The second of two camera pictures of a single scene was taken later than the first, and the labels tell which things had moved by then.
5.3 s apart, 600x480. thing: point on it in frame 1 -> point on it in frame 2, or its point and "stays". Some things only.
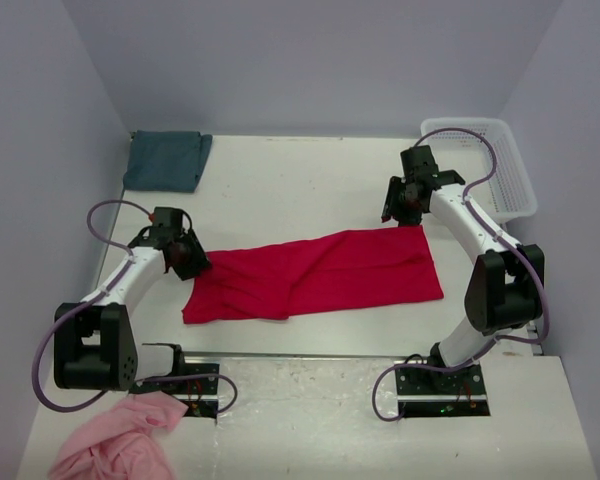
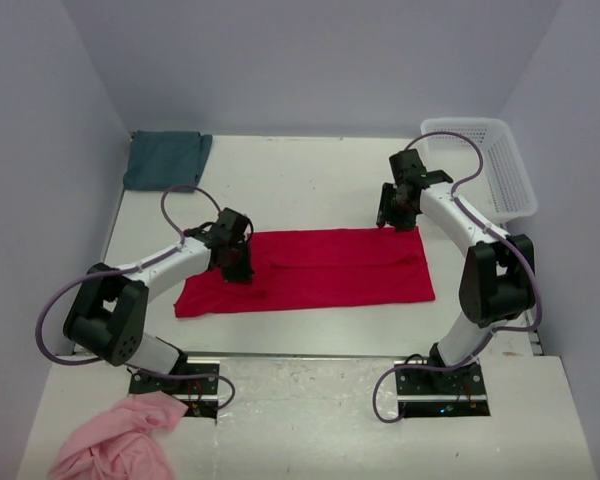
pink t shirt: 121,441 stays
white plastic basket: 483,152 stays
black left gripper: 194,257 -> 236,265
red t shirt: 270,279 stays
